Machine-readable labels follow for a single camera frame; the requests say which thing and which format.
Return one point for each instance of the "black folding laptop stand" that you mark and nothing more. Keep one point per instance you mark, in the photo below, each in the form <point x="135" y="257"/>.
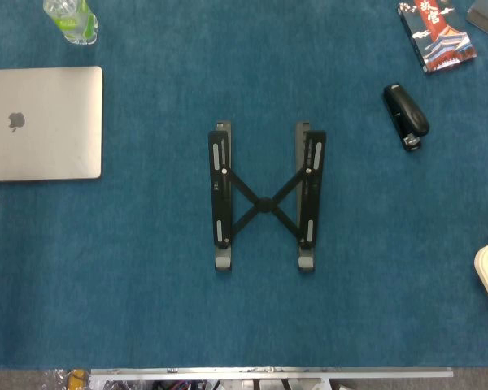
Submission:
<point x="264" y="205"/>

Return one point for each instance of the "silver apple laptop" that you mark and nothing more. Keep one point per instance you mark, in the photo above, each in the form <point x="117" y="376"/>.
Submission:
<point x="44" y="122"/>

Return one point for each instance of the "clear plastic bag yellow contents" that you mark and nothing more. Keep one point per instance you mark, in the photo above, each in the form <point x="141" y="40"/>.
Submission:
<point x="65" y="380"/>

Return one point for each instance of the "clear bottle green label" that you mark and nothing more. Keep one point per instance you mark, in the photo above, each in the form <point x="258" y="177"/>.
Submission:
<point x="75" y="22"/>

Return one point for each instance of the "black stapler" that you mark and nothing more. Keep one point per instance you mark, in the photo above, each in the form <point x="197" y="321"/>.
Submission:
<point x="406" y="115"/>

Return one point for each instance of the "dark palace print book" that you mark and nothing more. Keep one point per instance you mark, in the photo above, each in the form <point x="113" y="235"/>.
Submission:
<point x="439" y="36"/>

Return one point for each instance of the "aluminium table edge rail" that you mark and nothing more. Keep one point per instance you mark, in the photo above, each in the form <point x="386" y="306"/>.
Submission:
<point x="268" y="371"/>

